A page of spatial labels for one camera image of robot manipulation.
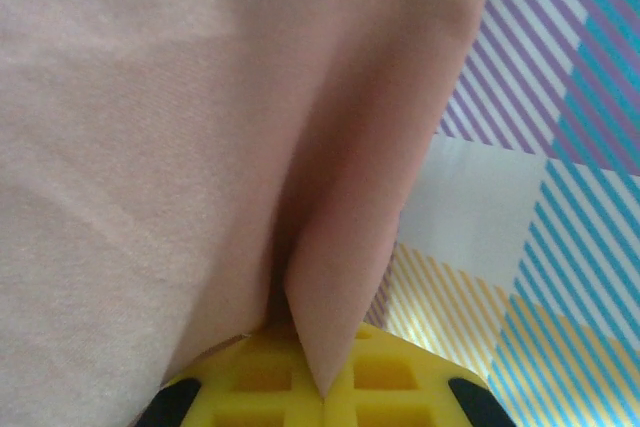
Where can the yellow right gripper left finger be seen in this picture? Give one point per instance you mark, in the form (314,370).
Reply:
(260,362)

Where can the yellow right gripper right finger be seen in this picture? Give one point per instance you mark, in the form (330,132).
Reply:
(390,352)

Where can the pink shorts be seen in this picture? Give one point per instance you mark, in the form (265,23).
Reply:
(150,147)

